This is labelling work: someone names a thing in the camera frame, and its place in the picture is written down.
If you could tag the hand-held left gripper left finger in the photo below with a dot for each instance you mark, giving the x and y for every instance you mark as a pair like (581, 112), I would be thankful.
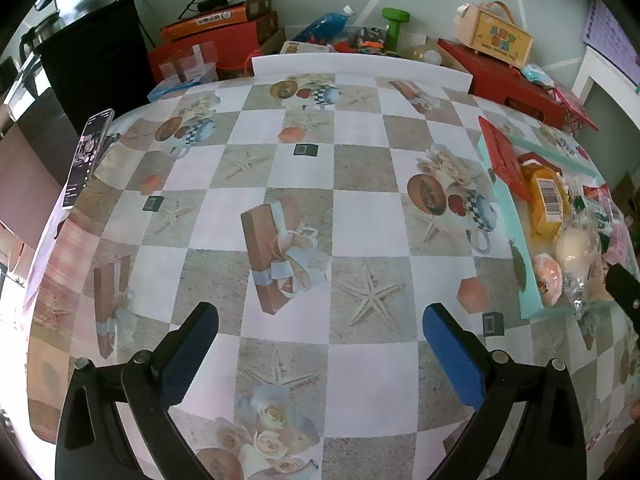
(187, 360)

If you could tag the red crinkled snack bag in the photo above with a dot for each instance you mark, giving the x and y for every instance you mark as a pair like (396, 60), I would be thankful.
(597, 195)

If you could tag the white round pastry packet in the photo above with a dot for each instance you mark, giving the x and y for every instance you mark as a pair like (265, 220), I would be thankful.
(575, 252)

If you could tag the blue plastic bottle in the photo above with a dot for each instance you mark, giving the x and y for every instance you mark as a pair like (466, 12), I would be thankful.
(325, 25)

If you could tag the teal tray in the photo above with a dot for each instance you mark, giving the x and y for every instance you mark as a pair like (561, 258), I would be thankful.
(520, 270)

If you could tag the dark brown box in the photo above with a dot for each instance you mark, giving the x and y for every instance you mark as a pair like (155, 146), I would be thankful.
(267, 25)
(259, 7)

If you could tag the smartphone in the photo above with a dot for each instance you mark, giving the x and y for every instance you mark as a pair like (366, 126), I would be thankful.
(87, 155)

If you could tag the purple wall chart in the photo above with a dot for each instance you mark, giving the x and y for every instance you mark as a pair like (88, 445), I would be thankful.
(612, 25)

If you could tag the brown chair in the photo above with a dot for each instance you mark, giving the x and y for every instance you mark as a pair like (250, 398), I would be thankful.
(20, 180)

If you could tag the red gift box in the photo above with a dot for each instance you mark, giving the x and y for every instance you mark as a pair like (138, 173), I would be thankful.
(505, 85)

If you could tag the toy cars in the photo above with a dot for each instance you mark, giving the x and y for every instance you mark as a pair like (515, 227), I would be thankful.
(367, 40)

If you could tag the pink snack packet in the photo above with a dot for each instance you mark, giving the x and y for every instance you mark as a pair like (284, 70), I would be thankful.
(620, 240)

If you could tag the white cabinet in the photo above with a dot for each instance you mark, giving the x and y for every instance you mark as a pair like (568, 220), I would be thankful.
(610, 75)

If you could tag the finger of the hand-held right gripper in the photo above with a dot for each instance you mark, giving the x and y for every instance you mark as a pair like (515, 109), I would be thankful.
(625, 295)

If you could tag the orange round pastry packet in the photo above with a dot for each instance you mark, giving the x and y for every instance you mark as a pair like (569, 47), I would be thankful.
(547, 275)

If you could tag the black appliance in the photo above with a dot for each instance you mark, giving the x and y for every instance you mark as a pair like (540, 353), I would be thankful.
(95, 55)

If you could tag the small cardboard carry box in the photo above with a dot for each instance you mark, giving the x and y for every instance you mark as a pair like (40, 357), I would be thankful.
(497, 35)

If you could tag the glass kettle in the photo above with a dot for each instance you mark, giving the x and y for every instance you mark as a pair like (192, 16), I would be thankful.
(40, 35)

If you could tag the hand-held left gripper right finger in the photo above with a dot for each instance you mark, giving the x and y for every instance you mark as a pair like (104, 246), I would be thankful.
(452, 360)

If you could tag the red patterned envelopes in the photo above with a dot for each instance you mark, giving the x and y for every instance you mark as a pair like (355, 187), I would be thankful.
(575, 107)

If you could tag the large red snack packet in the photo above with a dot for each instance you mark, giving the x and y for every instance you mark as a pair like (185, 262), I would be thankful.
(495, 150)

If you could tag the orange box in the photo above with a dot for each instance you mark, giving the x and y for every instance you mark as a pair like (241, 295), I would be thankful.
(210, 20)

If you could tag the checked printed tablecloth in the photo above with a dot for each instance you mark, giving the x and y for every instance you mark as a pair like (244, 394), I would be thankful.
(360, 170)

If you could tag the green dumbbell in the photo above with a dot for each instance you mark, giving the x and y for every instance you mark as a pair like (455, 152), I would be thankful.
(395, 27)

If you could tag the clear plastic container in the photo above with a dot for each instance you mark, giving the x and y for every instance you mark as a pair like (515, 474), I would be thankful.
(190, 62)

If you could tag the pale blue small packet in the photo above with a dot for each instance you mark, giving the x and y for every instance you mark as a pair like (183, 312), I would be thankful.
(537, 75)

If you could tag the yellow snack packet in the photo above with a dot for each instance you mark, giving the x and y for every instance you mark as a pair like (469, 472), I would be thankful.
(547, 200)

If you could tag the black power adapter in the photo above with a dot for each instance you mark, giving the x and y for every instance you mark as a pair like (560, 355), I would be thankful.
(215, 2)

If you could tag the light blue packet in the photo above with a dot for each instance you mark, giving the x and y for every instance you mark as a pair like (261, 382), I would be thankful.
(172, 89)

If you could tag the pale plastic ball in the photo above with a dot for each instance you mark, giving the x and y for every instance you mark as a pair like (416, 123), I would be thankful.
(432, 55)

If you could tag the white printed small box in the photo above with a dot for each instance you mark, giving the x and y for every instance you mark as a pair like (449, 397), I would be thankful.
(302, 47)

